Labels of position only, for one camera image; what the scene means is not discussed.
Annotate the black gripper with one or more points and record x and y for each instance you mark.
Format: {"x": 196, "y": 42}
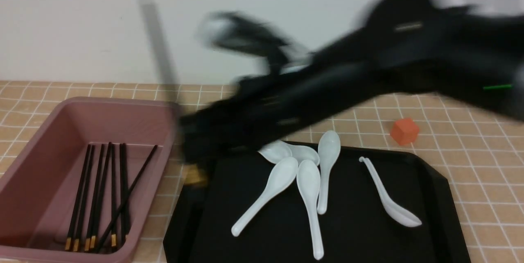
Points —
{"x": 263, "y": 109}

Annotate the black chopstick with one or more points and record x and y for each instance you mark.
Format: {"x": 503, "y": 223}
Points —
{"x": 113, "y": 197}
{"x": 125, "y": 223}
{"x": 84, "y": 194}
{"x": 159, "y": 47}
{"x": 80, "y": 190}
{"x": 100, "y": 197}
{"x": 90, "y": 235}

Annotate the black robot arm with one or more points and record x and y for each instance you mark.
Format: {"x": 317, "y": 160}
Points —
{"x": 404, "y": 46}

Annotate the white spoon far left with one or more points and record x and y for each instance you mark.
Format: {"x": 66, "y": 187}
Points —
{"x": 275, "y": 152}

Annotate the white spoon lower left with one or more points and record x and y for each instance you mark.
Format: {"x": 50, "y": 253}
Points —
{"x": 280, "y": 178}

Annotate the white spoon upright centre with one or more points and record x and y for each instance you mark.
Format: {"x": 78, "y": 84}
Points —
{"x": 329, "y": 148}

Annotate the white spoon centre long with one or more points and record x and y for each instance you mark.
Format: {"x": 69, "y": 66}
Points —
{"x": 308, "y": 180}

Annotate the orange cube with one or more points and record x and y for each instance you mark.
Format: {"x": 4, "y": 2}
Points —
{"x": 404, "y": 131}

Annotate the black plastic tray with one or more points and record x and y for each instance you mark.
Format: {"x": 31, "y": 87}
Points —
{"x": 355, "y": 227}

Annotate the white spoon right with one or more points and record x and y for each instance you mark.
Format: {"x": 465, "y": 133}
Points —
{"x": 392, "y": 208}

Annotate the checked tan tablecloth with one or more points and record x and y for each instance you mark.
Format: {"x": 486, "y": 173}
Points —
{"x": 480, "y": 153}

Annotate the pink plastic bin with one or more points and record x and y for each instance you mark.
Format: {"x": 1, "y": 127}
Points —
{"x": 38, "y": 191}

